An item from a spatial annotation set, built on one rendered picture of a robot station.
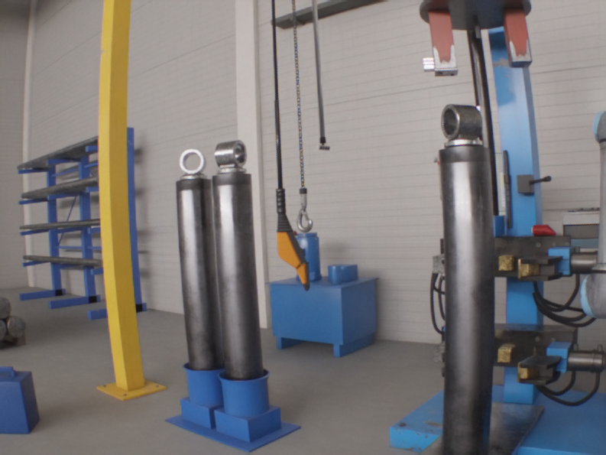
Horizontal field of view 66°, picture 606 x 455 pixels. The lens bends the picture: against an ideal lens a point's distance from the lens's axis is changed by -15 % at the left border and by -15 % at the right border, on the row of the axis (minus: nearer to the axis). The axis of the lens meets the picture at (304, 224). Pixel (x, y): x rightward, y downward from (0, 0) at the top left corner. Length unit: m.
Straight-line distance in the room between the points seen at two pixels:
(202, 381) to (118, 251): 1.20
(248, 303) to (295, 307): 2.03
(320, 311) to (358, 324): 0.37
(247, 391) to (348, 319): 1.91
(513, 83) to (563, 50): 1.71
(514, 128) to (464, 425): 1.56
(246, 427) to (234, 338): 0.51
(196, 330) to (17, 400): 1.23
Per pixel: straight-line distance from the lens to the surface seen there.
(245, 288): 2.84
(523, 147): 2.91
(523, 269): 2.37
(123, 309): 3.89
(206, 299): 3.09
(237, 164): 2.87
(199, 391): 3.20
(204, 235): 3.07
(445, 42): 2.60
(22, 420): 3.40
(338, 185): 5.37
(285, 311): 4.95
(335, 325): 4.63
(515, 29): 2.66
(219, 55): 6.78
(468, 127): 2.15
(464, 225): 2.09
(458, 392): 2.22
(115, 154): 3.88
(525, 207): 2.90
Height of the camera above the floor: 1.23
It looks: 1 degrees down
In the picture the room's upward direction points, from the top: 3 degrees counter-clockwise
